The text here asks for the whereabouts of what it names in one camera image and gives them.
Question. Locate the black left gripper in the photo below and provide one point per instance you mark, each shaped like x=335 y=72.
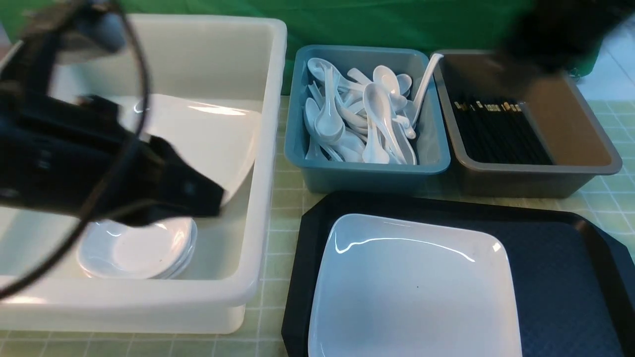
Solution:
x=77 y=159

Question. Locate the white bowl tray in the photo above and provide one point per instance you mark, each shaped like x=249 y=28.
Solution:
x=160 y=251

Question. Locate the white soup spoon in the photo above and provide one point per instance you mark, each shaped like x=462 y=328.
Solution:
x=389 y=132

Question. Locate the white square rice plate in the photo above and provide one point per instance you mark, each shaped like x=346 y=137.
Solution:
x=393 y=288

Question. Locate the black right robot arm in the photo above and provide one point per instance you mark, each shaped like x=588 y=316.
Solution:
x=552 y=35

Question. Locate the white square plate in tub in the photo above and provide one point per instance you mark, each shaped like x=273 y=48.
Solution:
x=217 y=140

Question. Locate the large white plastic tub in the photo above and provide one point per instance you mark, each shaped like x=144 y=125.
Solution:
x=235 y=62

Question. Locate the white spoon left pile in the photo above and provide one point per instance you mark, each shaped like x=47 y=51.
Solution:
x=329 y=124

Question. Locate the white spoon pile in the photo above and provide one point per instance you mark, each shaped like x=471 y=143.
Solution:
x=386 y=77
x=329 y=124

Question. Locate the teal plastic spoon bin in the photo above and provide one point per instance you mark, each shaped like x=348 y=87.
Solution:
x=430 y=144

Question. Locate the white spoon rear pile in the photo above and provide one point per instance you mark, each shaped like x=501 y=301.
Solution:
x=386 y=77

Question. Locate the long white ladle spoon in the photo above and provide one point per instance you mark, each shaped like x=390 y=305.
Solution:
x=413 y=107

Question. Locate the green backdrop cloth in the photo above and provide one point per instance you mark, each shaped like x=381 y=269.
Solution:
x=425 y=25

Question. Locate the pile of black chopsticks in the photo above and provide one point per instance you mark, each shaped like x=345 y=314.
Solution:
x=497 y=131

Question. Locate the brown plastic chopstick bin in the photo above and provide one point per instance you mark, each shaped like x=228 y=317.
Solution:
x=557 y=112

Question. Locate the black serving tray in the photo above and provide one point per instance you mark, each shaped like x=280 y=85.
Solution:
x=574 y=283

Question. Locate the green checked table mat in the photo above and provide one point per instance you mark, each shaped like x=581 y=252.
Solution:
x=606 y=201

